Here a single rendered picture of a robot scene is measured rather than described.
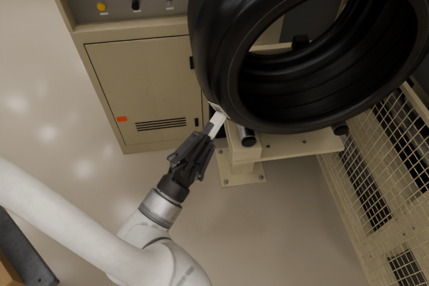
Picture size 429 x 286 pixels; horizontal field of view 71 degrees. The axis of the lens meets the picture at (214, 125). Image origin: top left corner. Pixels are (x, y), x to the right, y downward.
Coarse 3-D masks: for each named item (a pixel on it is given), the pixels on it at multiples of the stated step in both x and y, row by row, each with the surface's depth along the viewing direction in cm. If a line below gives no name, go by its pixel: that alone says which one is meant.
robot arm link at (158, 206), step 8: (152, 192) 69; (160, 192) 70; (144, 200) 69; (152, 200) 68; (160, 200) 67; (168, 200) 68; (144, 208) 68; (152, 208) 67; (160, 208) 67; (168, 208) 68; (176, 208) 69; (152, 216) 67; (160, 216) 67; (168, 216) 68; (176, 216) 70; (160, 224) 67; (168, 224) 68
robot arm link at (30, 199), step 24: (0, 168) 46; (0, 192) 45; (24, 192) 46; (48, 192) 48; (24, 216) 46; (48, 216) 46; (72, 216) 48; (72, 240) 47; (96, 240) 48; (120, 240) 50; (168, 240) 64; (96, 264) 48; (120, 264) 48; (144, 264) 50; (168, 264) 53; (192, 264) 56
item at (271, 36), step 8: (272, 24) 101; (280, 24) 101; (264, 32) 103; (272, 32) 103; (280, 32) 104; (256, 40) 105; (264, 40) 105; (272, 40) 106; (232, 168) 174; (240, 168) 175; (248, 168) 177
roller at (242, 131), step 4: (240, 128) 89; (244, 128) 88; (248, 128) 88; (240, 132) 88; (244, 132) 87; (248, 132) 87; (252, 132) 87; (240, 136) 88; (244, 136) 87; (248, 136) 86; (252, 136) 86; (244, 140) 86; (248, 140) 86; (252, 140) 86; (256, 140) 87; (244, 144) 87; (248, 144) 88; (252, 144) 88
